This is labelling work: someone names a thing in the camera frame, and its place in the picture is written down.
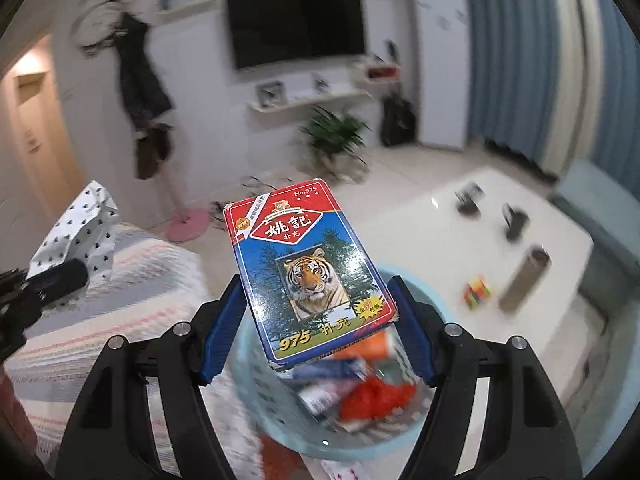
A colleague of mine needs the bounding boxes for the wooden room door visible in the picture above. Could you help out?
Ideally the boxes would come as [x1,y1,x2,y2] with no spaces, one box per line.
[12,72,85,243]

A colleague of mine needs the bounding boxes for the black floor cables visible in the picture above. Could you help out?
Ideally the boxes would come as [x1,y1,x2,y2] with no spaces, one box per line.
[210,174,301,216]

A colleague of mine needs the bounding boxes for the blue white carton box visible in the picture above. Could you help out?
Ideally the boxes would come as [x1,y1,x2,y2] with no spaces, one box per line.
[294,357,372,413]

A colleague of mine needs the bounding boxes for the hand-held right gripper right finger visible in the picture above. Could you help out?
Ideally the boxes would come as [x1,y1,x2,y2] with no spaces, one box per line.
[387,275,586,480]

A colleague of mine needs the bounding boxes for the blue and beige curtains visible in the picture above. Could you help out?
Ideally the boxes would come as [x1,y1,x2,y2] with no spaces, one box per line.
[440,0,640,196]

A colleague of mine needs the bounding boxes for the colourful puzzle cube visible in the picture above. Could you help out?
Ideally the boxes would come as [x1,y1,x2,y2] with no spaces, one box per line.
[462,275,489,309]

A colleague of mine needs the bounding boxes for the pink coat stand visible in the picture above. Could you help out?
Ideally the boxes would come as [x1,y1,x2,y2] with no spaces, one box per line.
[159,130,214,244]

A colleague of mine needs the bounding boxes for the green potted plant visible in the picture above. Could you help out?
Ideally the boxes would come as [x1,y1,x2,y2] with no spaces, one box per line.
[299,104,374,182]

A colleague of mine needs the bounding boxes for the orange plastic bag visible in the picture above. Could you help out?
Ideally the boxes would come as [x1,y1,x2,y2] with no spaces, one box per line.
[340,377,417,422]

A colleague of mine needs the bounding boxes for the white curved wall shelf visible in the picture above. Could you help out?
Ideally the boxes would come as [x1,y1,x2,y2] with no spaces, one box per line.
[247,87,374,114]

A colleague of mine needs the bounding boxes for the white refrigerator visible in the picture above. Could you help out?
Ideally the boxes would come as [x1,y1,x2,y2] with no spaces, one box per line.
[411,0,472,152]

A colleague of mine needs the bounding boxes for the dark hanging coat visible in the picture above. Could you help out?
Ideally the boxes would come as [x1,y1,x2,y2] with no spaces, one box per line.
[116,12,177,132]

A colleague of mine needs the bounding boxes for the person's left forearm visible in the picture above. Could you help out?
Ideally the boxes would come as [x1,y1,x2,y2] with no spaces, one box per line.
[0,371,40,463]

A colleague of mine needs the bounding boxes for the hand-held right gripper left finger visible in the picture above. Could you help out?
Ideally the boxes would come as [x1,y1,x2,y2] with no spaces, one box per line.
[54,275,247,480]

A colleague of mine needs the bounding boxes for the framed butterfly picture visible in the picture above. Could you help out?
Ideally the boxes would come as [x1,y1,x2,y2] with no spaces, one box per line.
[255,82,287,109]

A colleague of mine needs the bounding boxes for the brown hanging bag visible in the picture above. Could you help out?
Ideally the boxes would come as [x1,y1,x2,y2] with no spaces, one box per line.
[134,124,174,181]

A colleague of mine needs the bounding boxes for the grey cardboard tube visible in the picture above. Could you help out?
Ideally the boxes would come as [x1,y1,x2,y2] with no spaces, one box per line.
[499,246,552,314]

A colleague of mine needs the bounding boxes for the striped blanket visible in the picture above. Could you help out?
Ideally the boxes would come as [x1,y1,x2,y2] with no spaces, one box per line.
[0,222,268,480]

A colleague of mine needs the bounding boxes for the light blue plastic basket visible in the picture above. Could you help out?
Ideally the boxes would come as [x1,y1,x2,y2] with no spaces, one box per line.
[232,260,451,461]

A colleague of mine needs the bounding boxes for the black mug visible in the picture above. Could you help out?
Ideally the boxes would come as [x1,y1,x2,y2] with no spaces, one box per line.
[502,203,531,242]

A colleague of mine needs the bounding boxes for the black flat television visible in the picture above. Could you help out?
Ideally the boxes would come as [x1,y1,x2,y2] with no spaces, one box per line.
[222,0,367,72]

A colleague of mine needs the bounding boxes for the white shelf with red compartment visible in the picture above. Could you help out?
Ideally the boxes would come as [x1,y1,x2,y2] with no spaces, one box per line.
[357,57,402,82]

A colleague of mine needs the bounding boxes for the red blue playing card box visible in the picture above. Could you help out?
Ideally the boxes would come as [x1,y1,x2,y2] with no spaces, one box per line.
[223,178,401,372]

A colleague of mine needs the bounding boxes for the black guitar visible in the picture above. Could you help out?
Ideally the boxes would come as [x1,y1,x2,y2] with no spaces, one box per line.
[381,92,417,149]

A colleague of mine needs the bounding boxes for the white dotted paper bag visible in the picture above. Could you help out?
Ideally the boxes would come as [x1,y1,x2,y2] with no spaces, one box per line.
[29,180,121,282]

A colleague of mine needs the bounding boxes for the blue footstool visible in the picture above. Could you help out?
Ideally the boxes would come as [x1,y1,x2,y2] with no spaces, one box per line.
[549,160,640,283]

